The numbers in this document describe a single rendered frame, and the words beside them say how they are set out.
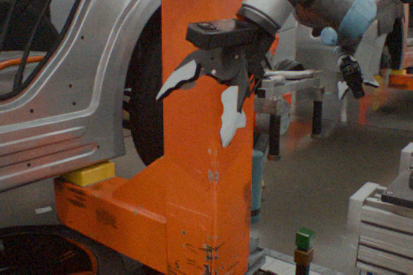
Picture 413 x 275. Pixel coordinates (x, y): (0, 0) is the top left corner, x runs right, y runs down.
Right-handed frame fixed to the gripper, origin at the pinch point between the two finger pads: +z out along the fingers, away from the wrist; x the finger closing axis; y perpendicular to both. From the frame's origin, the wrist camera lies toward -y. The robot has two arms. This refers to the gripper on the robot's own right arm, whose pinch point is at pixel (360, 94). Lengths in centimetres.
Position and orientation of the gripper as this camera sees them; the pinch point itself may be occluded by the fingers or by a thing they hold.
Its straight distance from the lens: 166.0
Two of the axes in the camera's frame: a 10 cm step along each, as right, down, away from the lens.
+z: -0.8, 5.4, -8.4
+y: -4.1, -7.8, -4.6
